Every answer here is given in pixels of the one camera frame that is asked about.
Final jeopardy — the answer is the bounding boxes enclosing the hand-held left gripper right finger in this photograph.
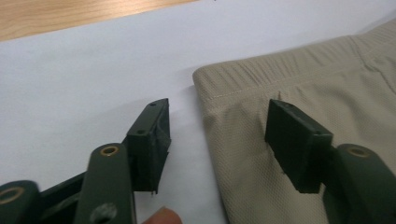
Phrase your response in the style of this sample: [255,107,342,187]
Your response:
[264,98,396,224]

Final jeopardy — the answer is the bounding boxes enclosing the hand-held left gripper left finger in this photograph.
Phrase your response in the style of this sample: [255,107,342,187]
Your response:
[74,98,172,224]

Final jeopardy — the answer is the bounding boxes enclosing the beige pants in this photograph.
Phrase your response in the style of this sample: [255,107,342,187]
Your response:
[191,18,396,224]

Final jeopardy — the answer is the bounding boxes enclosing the white table mat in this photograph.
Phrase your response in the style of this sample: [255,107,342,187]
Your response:
[0,0,396,224]

